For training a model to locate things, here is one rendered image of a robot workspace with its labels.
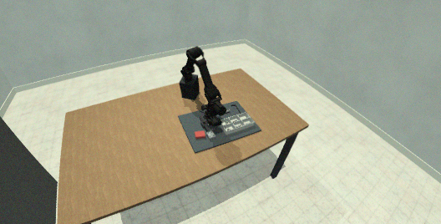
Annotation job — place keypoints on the white mounting bracket with four holes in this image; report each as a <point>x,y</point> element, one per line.
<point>210,135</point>

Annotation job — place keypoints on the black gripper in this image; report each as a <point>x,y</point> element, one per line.
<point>210,116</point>

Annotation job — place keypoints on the salmon-red block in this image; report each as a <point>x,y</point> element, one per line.
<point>199,134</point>

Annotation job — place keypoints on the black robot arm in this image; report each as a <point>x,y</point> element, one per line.
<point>210,90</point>

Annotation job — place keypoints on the white divided parts tray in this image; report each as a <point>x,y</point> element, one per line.
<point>242,119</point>

